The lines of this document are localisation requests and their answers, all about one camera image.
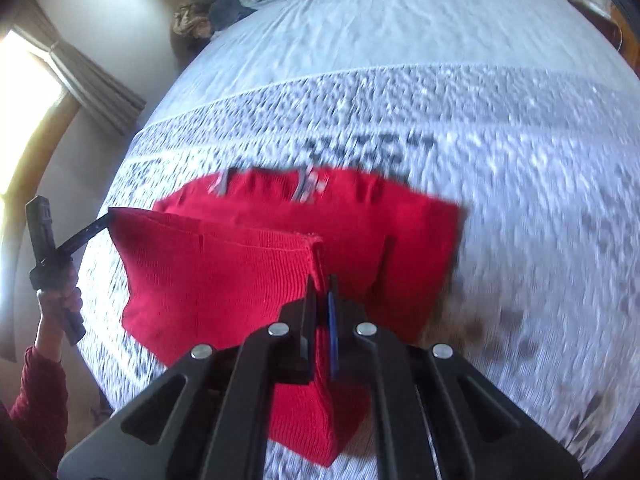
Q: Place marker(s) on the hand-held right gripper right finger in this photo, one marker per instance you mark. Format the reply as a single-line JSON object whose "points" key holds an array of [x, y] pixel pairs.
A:
{"points": [[333, 335]]}

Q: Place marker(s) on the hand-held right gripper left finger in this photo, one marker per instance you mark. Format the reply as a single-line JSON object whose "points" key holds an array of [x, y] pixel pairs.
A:
{"points": [[302, 340]]}

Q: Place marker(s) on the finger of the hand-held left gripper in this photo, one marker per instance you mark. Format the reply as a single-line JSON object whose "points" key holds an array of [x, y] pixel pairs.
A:
{"points": [[82, 236]]}

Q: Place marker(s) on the red knitted sweater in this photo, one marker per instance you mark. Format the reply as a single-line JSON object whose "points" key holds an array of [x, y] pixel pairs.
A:
{"points": [[225, 280]]}

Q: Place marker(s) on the person's left forearm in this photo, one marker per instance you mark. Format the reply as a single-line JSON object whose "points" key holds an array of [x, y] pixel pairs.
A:
{"points": [[40, 390]]}

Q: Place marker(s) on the person's left hand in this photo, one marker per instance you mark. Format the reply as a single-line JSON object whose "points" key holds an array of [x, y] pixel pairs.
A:
{"points": [[50, 305]]}

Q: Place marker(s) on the wooden-framed window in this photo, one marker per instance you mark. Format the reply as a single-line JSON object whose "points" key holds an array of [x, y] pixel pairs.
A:
{"points": [[25, 85]]}

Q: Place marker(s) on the grey tied curtain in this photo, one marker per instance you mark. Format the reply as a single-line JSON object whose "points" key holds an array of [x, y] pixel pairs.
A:
{"points": [[95, 85]]}

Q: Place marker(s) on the blue quilted bedspread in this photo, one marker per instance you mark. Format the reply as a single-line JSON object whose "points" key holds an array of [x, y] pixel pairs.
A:
{"points": [[450, 135]]}

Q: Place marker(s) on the tan crumpled cloth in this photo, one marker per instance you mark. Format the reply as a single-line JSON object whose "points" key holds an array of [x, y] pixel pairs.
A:
{"points": [[192, 17]]}

